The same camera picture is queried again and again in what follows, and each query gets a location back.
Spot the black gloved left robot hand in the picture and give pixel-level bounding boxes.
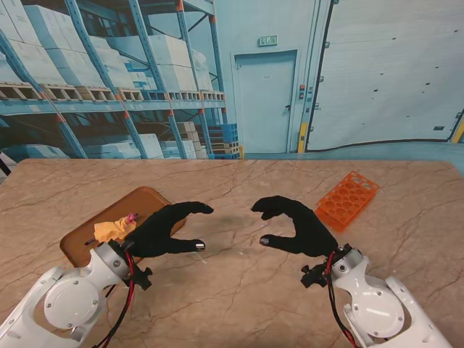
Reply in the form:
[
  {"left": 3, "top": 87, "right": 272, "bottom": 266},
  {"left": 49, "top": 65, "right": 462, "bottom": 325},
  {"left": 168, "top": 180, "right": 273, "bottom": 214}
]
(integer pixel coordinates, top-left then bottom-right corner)
[{"left": 123, "top": 201, "right": 215, "bottom": 259}]

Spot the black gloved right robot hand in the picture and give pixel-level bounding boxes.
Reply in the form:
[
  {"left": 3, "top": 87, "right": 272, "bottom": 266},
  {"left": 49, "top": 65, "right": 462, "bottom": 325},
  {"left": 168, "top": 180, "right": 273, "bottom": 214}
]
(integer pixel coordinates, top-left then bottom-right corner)
[{"left": 251, "top": 195, "right": 340, "bottom": 257}]

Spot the yellow cloth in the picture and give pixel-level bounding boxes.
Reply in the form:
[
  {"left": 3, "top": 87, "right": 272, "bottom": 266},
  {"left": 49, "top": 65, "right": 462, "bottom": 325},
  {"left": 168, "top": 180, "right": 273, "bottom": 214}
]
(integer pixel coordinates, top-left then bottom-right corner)
[{"left": 93, "top": 216, "right": 138, "bottom": 243}]

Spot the orange test tube rack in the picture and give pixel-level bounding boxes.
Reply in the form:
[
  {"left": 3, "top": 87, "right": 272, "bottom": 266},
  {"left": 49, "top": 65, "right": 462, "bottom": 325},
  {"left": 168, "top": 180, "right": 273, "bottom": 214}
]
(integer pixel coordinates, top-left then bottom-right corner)
[{"left": 314, "top": 170, "right": 381, "bottom": 233}]

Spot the brown wooden tray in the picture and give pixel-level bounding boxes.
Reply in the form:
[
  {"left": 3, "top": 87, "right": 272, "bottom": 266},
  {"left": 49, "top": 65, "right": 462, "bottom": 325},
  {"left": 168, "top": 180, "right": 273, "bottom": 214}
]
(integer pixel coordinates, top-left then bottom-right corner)
[{"left": 59, "top": 186, "right": 188, "bottom": 269}]

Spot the printed warehouse backdrop banner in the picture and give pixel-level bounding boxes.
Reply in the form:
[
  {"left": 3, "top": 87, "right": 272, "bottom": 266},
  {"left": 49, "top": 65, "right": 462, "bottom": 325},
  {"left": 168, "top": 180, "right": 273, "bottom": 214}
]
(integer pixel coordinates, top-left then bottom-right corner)
[{"left": 0, "top": 0, "right": 464, "bottom": 162}]

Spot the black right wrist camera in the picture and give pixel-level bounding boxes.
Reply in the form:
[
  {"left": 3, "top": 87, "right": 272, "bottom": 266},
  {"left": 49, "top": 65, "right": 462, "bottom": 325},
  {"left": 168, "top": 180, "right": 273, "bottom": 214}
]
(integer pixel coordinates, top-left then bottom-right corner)
[{"left": 300, "top": 264, "right": 330, "bottom": 289}]

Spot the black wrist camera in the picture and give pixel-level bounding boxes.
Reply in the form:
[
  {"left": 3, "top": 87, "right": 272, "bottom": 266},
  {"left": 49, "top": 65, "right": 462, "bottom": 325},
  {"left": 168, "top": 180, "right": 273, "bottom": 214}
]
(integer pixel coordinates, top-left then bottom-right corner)
[
  {"left": 300, "top": 264, "right": 330, "bottom": 289},
  {"left": 130, "top": 266, "right": 153, "bottom": 291}
]

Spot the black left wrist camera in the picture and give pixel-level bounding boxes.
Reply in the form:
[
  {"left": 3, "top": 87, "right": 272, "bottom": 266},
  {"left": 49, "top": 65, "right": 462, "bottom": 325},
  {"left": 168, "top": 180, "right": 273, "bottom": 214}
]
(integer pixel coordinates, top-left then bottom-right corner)
[{"left": 130, "top": 266, "right": 153, "bottom": 291}]

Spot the red black left arm cable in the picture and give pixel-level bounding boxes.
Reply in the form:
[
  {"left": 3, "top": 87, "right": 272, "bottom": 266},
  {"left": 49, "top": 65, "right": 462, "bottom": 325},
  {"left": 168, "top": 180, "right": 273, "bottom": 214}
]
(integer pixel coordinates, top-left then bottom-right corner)
[{"left": 94, "top": 249, "right": 136, "bottom": 348}]

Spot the red black arm cable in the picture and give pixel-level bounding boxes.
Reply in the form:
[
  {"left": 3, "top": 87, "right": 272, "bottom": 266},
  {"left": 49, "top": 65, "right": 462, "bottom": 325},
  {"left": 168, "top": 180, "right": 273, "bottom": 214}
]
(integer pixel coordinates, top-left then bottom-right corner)
[
  {"left": 325, "top": 252, "right": 360, "bottom": 348},
  {"left": 94, "top": 249, "right": 136, "bottom": 348}
]

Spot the red black right arm cable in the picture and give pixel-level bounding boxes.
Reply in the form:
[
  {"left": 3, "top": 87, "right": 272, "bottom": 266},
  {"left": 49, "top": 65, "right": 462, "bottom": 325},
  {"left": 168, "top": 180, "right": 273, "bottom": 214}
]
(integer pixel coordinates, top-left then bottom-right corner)
[{"left": 325, "top": 252, "right": 360, "bottom": 348}]

